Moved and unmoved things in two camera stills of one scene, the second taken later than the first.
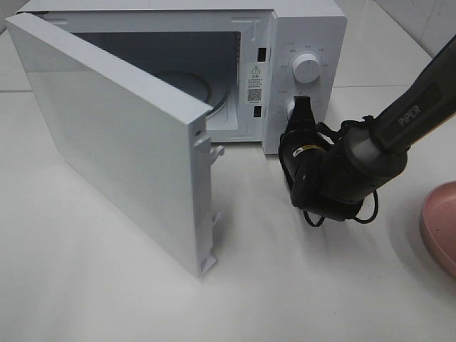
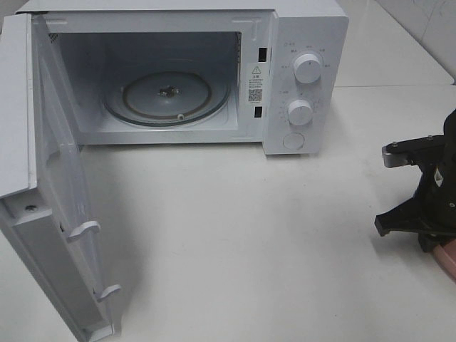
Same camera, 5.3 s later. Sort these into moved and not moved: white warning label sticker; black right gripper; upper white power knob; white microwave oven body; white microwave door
Moved: white microwave door; black right gripper
Not moved: white warning label sticker; white microwave oven body; upper white power knob
